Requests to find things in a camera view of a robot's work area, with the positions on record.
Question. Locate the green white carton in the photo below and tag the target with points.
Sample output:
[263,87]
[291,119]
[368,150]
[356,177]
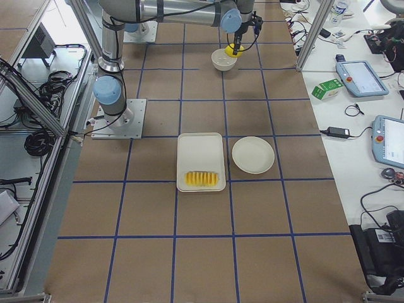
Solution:
[327,89]

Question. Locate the yellow lemon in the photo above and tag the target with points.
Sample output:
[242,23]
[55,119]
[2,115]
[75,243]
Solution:
[232,51]

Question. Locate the grey electronics box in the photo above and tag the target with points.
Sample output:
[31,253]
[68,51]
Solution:
[41,47]

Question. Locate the blue teach pendant lower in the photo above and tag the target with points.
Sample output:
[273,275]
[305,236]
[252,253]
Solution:
[387,140]

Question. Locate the aluminium frame post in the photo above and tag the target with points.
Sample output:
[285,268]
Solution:
[317,24]

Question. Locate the black power adapter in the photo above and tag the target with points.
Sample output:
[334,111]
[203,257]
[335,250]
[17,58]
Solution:
[336,132]

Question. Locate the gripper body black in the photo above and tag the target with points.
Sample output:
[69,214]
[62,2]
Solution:
[243,28]

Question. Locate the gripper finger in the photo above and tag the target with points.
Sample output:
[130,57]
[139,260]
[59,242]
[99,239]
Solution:
[237,44]

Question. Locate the blue teach pendant upper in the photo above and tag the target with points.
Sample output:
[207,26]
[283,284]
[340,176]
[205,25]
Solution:
[360,79]

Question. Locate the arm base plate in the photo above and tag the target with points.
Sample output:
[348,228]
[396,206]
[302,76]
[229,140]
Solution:
[128,125]
[149,37]

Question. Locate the cream round plate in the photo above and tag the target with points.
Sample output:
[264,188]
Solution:
[253,155]

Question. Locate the sliced yellow fruit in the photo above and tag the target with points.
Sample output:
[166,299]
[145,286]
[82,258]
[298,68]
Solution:
[201,178]

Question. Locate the blue teach pendant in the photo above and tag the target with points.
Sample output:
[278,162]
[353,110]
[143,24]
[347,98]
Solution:
[360,79]
[387,140]

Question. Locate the white deep bowl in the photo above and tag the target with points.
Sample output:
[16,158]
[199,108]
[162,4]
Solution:
[221,61]

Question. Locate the cream rectangular tray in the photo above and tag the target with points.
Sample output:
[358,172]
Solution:
[200,152]

